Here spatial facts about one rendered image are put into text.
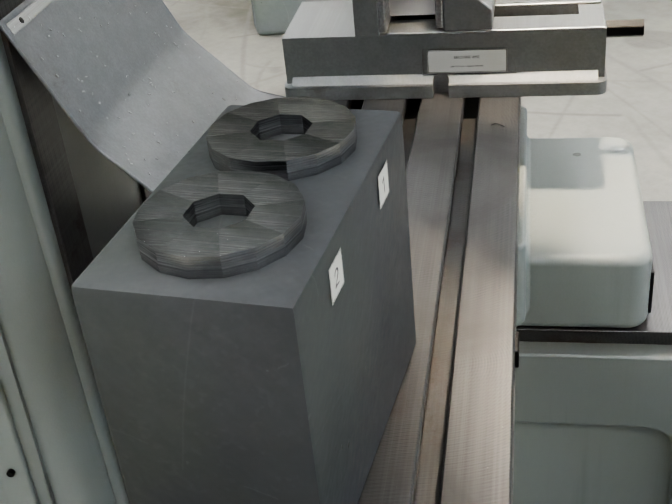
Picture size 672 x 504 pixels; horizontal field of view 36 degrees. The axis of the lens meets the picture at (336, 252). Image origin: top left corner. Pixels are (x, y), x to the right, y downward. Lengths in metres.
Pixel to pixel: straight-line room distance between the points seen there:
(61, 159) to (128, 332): 0.63
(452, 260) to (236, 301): 0.42
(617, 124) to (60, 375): 2.35
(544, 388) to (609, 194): 0.22
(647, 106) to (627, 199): 2.24
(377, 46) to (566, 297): 0.33
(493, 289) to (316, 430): 0.31
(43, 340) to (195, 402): 0.65
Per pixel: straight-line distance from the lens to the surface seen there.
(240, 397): 0.53
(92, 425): 1.27
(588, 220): 1.12
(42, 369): 1.20
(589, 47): 1.13
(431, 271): 0.83
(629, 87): 3.52
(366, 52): 1.14
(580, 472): 1.23
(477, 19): 1.11
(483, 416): 0.69
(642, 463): 1.22
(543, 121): 3.28
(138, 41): 1.22
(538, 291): 1.07
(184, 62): 1.27
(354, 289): 0.57
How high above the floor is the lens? 1.40
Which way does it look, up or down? 32 degrees down
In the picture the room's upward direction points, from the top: 6 degrees counter-clockwise
